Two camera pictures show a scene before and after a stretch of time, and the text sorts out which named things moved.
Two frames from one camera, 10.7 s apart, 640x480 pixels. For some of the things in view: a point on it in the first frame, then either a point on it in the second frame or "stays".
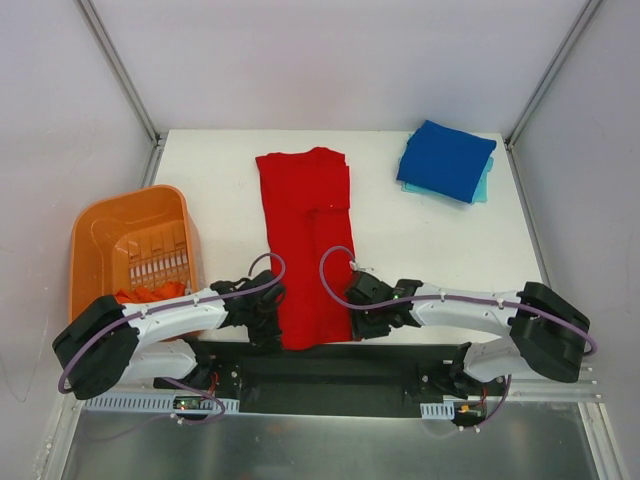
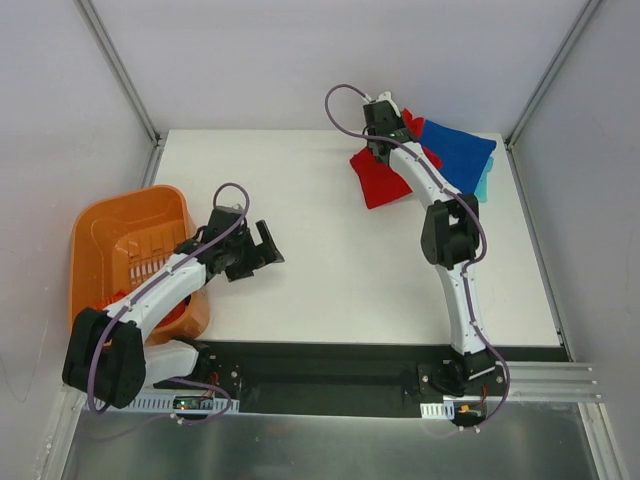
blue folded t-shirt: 445,160 stays
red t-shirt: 305,204 → 380,182
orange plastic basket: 131,238 stays
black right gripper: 364,318 → 379,116
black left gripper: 265,327 → 251,254
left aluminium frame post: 128,89 stays
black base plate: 332,379 stays
